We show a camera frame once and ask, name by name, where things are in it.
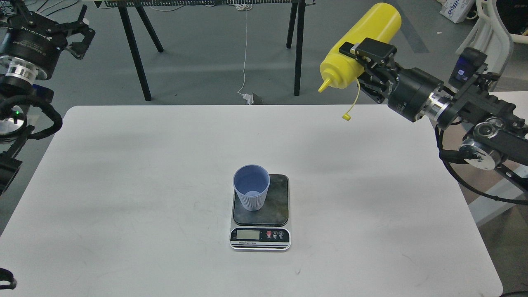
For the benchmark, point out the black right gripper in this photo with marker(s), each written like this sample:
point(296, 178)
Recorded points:
point(412, 93)

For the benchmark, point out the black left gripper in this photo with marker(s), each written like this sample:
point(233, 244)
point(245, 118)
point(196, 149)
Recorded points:
point(31, 47)

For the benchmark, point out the yellow squeeze bottle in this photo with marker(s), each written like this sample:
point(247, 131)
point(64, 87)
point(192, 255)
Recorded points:
point(367, 42)

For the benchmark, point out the blue ribbed plastic cup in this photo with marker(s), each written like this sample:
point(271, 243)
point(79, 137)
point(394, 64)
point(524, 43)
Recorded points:
point(251, 184)

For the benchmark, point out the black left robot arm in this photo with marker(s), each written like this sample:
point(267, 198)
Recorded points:
point(26, 109)

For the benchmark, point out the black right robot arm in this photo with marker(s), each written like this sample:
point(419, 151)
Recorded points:
point(472, 126)

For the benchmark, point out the digital kitchen scale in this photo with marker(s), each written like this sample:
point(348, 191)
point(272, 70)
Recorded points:
point(266, 229)

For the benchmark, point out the white printed box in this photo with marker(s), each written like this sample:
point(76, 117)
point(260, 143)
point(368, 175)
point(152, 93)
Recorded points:
point(456, 10)

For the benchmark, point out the white office chair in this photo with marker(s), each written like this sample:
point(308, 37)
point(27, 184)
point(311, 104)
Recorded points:
point(507, 54)

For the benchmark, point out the white power adapter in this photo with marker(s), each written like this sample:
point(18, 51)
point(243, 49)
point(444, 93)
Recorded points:
point(253, 99)

